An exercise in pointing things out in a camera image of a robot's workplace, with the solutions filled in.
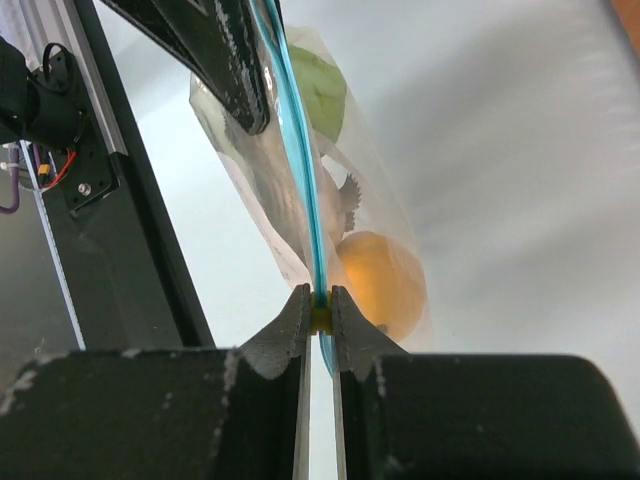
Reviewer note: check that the clear zip top bag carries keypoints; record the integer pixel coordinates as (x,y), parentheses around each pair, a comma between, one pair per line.
(313,260)

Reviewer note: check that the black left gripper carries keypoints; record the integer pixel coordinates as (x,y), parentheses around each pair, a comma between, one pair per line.
(50,108)

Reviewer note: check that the grey fake fish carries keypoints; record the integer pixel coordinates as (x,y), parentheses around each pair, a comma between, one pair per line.
(278,194)

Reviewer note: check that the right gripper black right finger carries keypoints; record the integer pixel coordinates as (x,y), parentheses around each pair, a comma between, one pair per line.
(470,416)

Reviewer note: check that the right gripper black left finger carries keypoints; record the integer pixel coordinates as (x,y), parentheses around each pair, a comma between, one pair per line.
(191,413)

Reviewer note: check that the light green fake fruit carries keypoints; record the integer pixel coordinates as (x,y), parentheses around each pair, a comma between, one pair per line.
(323,90)

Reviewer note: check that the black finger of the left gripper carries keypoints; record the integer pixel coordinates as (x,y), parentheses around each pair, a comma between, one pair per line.
(217,41)

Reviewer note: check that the orange fake orange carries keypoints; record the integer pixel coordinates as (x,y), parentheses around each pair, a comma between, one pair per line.
(386,280)

